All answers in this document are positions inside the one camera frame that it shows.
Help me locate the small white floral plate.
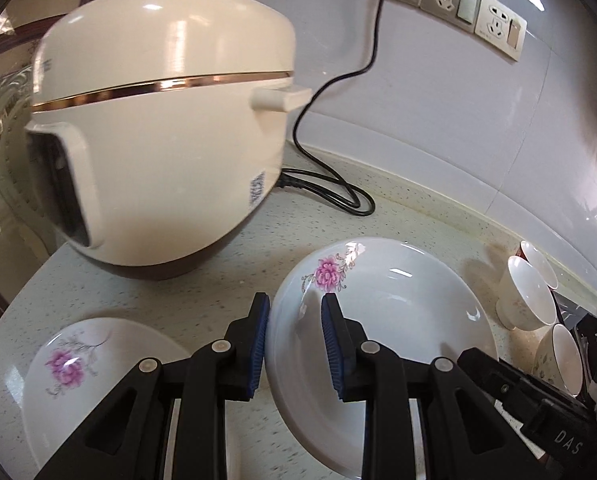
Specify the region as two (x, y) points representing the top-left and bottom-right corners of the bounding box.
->
(22, 317), (192, 476)

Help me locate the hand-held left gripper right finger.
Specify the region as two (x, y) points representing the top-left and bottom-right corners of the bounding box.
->
(321, 292), (544, 480)

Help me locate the white wall socket with switch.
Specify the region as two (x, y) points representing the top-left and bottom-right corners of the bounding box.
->
(476, 0), (528, 62)

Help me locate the plain white bowl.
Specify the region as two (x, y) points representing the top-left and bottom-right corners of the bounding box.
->
(497, 255), (559, 331)

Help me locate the white bowl red band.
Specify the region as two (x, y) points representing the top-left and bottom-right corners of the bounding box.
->
(519, 240), (559, 291)

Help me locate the clear glass lid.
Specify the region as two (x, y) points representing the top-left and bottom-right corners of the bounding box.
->
(0, 57), (46, 246)

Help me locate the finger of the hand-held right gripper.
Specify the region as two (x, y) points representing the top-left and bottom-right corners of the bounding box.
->
(457, 347), (579, 427)

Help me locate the black power cable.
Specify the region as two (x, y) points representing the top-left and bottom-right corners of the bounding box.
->
(277, 0), (399, 218)

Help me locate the large white bowl green rim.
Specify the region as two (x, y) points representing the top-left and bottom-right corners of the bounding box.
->
(533, 323), (585, 397)

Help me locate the large white floral plate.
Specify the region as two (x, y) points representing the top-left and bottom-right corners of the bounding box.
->
(265, 237), (499, 480)

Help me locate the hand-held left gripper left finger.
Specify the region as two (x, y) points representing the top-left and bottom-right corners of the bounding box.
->
(33, 292), (270, 480)

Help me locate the cream rice cooker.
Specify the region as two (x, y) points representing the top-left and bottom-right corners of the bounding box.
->
(26, 0), (313, 281)

